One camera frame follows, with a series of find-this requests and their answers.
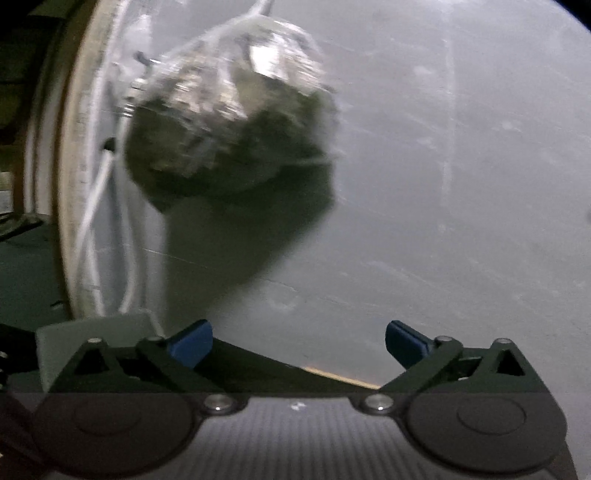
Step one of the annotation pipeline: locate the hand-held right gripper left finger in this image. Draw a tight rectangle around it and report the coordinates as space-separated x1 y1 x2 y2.
46 318 238 413

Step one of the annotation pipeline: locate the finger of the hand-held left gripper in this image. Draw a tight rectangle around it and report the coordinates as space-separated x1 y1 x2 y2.
0 322 42 397

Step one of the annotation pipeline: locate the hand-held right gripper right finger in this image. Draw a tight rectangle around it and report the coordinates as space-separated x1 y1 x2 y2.
360 320 552 413

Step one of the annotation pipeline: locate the wooden chopstick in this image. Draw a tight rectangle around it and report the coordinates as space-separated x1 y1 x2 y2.
300 366 380 388

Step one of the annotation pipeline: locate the clear bag of dried leaves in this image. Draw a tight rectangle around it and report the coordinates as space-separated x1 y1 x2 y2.
122 0 340 213

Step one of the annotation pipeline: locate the white hose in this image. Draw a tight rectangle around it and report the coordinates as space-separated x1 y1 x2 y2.
74 115 144 319

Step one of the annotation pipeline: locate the wooden door frame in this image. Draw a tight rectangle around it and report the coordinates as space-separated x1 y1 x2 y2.
55 0 121 319

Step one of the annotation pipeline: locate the metal wall tap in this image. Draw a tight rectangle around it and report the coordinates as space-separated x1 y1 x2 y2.
122 48 155 118

